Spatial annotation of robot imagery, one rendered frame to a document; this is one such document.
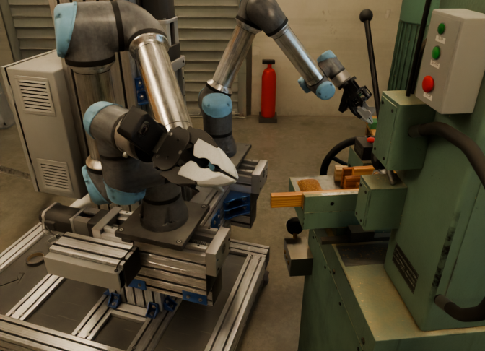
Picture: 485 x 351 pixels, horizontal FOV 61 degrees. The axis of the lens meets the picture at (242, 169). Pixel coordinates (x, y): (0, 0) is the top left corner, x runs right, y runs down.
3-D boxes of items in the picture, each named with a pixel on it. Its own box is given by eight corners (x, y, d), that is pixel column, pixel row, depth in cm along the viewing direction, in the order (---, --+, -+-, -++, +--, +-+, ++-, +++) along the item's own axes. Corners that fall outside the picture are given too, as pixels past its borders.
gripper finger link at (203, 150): (260, 172, 61) (216, 154, 67) (242, 156, 57) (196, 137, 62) (250, 191, 61) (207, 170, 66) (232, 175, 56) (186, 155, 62)
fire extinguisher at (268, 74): (276, 116, 429) (278, 58, 400) (276, 123, 412) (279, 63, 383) (258, 115, 429) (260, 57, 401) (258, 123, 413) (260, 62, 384)
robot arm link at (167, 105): (157, 24, 110) (212, 185, 91) (115, 27, 107) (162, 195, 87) (159, -13, 101) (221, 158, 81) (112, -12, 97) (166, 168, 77)
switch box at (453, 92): (443, 95, 81) (464, 8, 74) (473, 113, 72) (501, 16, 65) (413, 96, 81) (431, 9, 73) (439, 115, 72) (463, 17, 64)
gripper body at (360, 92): (364, 103, 172) (346, 80, 172) (351, 113, 179) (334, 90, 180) (374, 95, 176) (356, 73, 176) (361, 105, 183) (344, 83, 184)
